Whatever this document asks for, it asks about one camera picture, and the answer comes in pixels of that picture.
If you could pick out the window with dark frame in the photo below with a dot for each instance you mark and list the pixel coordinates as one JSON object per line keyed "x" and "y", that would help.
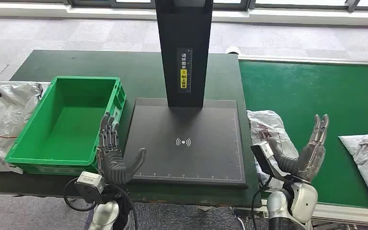
{"x": 85, "y": 3}

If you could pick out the white window sill ledge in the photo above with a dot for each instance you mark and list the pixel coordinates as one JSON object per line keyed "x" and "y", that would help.
{"x": 44, "y": 12}

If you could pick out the black inbound scanner machine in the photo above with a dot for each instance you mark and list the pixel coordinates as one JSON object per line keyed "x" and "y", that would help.
{"x": 184, "y": 158}

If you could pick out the green plastic crate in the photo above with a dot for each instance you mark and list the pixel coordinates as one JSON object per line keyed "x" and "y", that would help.
{"x": 66, "y": 127}

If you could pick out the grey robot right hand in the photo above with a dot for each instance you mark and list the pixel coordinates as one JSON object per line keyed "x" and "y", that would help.
{"x": 312, "y": 158}

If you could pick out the white conveyor end roller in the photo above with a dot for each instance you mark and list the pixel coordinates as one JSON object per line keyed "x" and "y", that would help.
{"x": 233, "y": 50}

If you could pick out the dark green table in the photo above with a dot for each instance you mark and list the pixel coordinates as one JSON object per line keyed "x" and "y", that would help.
{"x": 76, "y": 63}

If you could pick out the large crumpled white sack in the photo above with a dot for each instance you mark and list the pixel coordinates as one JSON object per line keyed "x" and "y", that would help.
{"x": 3, "y": 117}

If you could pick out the aluminium conveyor frame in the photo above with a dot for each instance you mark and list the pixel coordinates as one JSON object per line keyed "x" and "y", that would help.
{"x": 346, "y": 216}

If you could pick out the yellow and black label sticker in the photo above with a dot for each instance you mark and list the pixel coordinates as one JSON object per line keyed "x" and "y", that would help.
{"x": 184, "y": 79}

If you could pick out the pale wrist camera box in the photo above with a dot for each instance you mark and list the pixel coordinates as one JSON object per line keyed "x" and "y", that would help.
{"x": 88, "y": 179}
{"x": 261, "y": 149}

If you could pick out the green conveyor belt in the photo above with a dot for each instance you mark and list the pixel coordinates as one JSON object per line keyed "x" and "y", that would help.
{"x": 298, "y": 89}

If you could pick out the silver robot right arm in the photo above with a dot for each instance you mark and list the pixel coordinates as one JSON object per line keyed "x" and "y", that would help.
{"x": 301, "y": 200}

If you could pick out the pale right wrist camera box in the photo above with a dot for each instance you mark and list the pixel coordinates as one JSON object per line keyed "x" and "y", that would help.
{"x": 261, "y": 149}

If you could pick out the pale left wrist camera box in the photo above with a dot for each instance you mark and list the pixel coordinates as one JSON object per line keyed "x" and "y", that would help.
{"x": 88, "y": 179}

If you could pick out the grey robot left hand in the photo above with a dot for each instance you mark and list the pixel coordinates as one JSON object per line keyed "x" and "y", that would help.
{"x": 112, "y": 162}

